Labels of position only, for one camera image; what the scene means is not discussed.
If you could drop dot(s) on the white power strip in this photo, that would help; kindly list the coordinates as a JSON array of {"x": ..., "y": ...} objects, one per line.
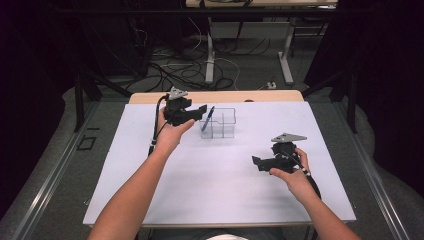
[{"x": 271, "y": 85}]

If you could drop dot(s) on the black crossbar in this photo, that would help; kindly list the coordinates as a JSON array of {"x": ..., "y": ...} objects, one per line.
[{"x": 166, "y": 11}]

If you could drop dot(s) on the blue ballpoint pen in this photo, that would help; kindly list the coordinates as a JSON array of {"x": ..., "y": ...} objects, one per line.
[{"x": 208, "y": 118}]

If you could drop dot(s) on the person's left hand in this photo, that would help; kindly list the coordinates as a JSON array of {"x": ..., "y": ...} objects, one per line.
[{"x": 168, "y": 136}]

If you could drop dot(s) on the person's right hand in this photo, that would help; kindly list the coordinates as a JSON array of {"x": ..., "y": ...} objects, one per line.
[{"x": 300, "y": 185}]

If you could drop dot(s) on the person's clothing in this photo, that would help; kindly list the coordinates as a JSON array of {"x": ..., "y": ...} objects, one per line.
[{"x": 226, "y": 236}]

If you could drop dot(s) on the white table mat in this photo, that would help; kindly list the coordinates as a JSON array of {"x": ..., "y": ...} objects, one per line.
[{"x": 233, "y": 183}]

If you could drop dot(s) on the aluminium floor rail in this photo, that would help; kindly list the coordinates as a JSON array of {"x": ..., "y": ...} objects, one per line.
[
  {"x": 50, "y": 180},
  {"x": 376, "y": 186}
]

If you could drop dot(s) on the black metal stand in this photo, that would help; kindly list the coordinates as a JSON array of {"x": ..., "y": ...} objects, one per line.
[
  {"x": 79, "y": 100},
  {"x": 351, "y": 100}
]

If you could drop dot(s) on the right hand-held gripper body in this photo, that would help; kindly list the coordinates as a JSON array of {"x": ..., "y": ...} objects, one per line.
[{"x": 285, "y": 156}]

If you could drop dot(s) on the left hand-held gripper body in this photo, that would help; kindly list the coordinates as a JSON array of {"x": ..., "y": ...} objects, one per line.
[{"x": 178, "y": 110}]

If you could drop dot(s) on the clear plastic pen organizer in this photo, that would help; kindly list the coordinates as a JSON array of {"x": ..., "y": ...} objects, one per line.
[{"x": 226, "y": 130}]

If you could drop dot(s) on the white-legged desk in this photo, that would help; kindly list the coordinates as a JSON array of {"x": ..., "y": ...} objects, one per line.
[{"x": 209, "y": 66}]

